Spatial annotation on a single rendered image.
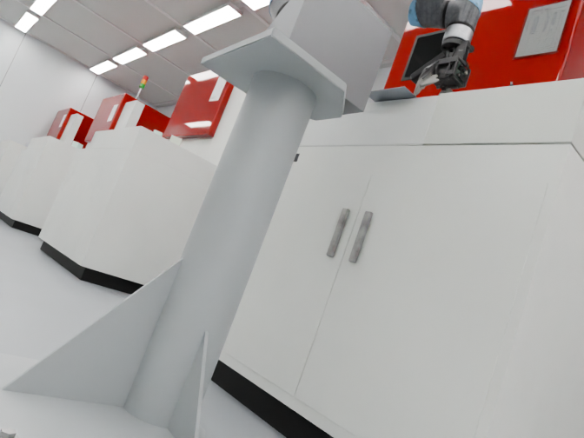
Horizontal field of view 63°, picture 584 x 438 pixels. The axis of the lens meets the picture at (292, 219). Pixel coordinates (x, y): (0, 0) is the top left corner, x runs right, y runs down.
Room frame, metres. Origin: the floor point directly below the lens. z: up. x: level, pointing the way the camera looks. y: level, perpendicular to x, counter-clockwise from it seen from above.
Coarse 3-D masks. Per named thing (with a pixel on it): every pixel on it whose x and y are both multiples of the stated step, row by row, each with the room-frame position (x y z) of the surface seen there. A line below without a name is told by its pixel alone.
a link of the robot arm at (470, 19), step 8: (456, 0) 1.20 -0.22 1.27; (464, 0) 1.18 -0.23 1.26; (472, 0) 1.17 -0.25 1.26; (480, 0) 1.18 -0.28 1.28; (448, 8) 1.19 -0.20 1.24; (456, 8) 1.18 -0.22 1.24; (464, 8) 1.17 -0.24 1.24; (472, 8) 1.17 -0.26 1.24; (480, 8) 1.18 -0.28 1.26; (448, 16) 1.20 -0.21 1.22; (456, 16) 1.18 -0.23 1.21; (464, 16) 1.17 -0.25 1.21; (472, 16) 1.17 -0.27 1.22; (480, 16) 1.20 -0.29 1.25; (448, 24) 1.20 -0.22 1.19; (464, 24) 1.17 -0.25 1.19; (472, 24) 1.18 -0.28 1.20
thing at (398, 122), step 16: (432, 96) 1.16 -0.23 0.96; (368, 112) 1.33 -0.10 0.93; (384, 112) 1.28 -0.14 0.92; (400, 112) 1.23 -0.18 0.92; (416, 112) 1.19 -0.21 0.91; (432, 112) 1.15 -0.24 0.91; (320, 128) 1.48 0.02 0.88; (336, 128) 1.41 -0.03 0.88; (352, 128) 1.36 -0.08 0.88; (368, 128) 1.31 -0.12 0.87; (384, 128) 1.26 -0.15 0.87; (400, 128) 1.22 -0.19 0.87; (416, 128) 1.18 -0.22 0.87; (304, 144) 1.51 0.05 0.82; (320, 144) 1.45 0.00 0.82; (336, 144) 1.39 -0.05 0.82; (352, 144) 1.34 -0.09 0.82; (368, 144) 1.29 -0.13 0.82
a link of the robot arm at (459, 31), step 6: (456, 24) 1.18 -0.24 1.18; (462, 24) 1.17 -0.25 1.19; (450, 30) 1.19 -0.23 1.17; (456, 30) 1.17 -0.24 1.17; (462, 30) 1.17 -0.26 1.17; (468, 30) 1.17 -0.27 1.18; (444, 36) 1.20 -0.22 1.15; (450, 36) 1.18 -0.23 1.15; (456, 36) 1.17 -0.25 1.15; (462, 36) 1.17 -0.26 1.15; (468, 36) 1.18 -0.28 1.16
